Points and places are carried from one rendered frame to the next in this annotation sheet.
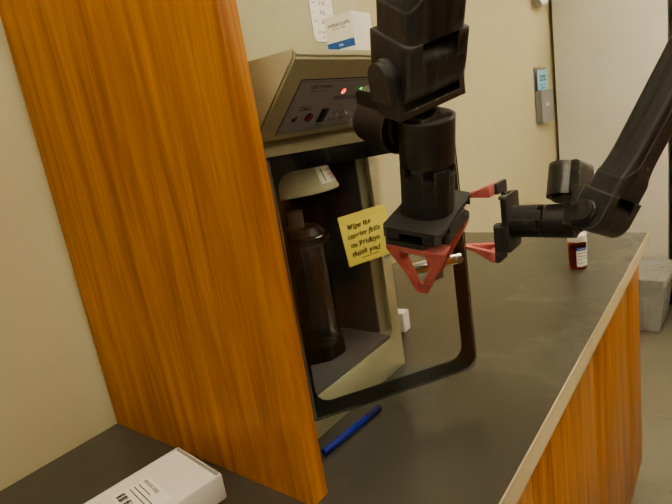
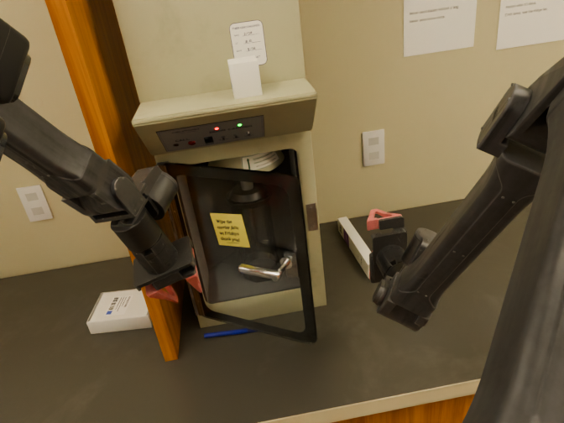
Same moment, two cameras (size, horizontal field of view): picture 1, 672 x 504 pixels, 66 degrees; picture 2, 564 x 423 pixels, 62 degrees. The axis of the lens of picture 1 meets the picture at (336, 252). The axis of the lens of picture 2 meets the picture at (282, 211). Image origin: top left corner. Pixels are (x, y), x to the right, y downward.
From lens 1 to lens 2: 0.82 m
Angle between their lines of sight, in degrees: 46
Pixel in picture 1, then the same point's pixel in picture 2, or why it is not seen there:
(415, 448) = (237, 368)
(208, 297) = not seen: hidden behind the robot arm
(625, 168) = (404, 284)
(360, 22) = (242, 71)
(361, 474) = (200, 362)
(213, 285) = not seen: hidden behind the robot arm
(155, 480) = (132, 300)
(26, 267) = not seen: hidden behind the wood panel
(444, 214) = (153, 273)
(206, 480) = (141, 315)
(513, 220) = (377, 259)
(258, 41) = (170, 80)
